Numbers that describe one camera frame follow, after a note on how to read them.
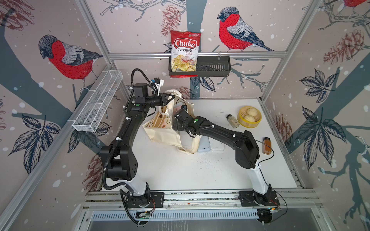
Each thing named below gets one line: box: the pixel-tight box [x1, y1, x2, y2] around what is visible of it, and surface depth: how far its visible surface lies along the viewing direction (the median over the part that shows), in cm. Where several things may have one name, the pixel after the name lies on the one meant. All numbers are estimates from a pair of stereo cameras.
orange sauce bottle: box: [262, 137, 273, 155], surface depth 94 cm
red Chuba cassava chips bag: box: [169, 30, 202, 78], surface depth 87 cm
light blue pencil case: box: [197, 135, 211, 153], surface depth 92 cm
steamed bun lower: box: [243, 114, 256, 123], surface depth 103 cm
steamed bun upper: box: [246, 107, 258, 117], surface depth 107 cm
